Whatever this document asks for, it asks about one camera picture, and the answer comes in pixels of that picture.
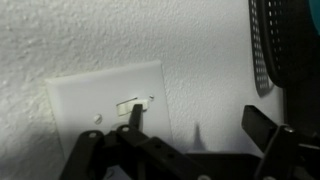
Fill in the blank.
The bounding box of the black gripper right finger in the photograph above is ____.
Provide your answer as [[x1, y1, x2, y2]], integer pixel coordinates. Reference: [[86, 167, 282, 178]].
[[241, 104, 320, 180]]

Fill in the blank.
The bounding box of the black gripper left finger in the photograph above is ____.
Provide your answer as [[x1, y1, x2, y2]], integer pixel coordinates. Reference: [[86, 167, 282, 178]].
[[59, 103, 214, 180]]

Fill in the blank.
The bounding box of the white toggle switch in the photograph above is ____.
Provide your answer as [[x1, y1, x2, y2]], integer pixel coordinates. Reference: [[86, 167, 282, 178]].
[[115, 98, 149, 117]]

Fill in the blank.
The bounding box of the black perforated metal chair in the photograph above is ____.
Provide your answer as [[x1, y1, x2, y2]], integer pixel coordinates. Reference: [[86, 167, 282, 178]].
[[258, 0, 320, 134]]

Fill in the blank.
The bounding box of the teal pillow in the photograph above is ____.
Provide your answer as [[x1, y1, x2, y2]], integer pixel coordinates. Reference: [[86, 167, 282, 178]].
[[308, 0, 320, 35]]

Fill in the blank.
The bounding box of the white double switch plate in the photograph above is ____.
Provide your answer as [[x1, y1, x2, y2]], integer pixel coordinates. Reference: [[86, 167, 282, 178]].
[[44, 60, 174, 162]]

